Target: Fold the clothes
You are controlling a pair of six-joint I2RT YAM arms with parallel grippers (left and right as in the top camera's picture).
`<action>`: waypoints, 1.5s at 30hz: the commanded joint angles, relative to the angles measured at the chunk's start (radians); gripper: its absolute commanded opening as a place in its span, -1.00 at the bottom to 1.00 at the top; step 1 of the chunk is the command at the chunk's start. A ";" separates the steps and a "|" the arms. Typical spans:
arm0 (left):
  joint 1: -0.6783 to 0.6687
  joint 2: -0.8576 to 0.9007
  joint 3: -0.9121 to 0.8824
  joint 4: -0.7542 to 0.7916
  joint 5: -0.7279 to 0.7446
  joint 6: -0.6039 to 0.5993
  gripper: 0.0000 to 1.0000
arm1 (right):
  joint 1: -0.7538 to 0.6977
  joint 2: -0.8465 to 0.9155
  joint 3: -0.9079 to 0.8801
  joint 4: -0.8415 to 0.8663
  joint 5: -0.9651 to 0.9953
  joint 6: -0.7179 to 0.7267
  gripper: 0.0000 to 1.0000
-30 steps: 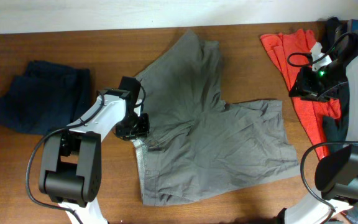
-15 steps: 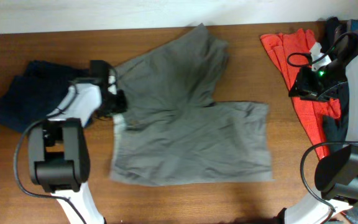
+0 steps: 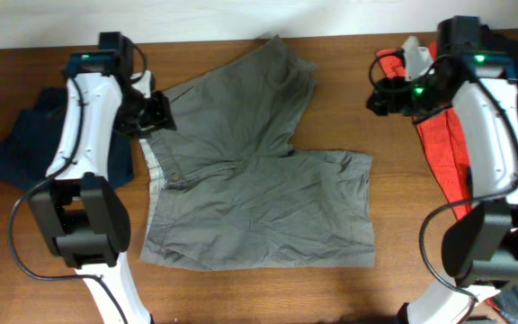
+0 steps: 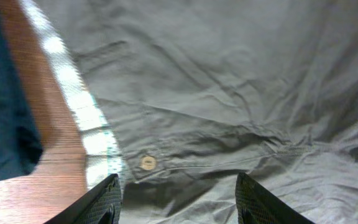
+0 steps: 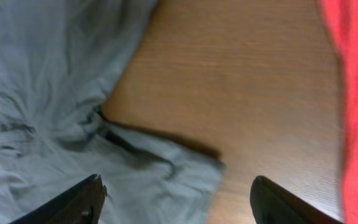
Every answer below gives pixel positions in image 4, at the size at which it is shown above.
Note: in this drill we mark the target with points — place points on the folded navy blue garment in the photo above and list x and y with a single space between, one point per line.
20 145

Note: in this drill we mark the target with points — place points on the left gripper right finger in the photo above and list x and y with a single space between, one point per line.
256 205

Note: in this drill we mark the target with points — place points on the grey shorts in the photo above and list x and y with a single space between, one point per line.
180 96

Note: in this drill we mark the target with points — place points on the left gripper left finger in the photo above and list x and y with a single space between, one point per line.
101 205

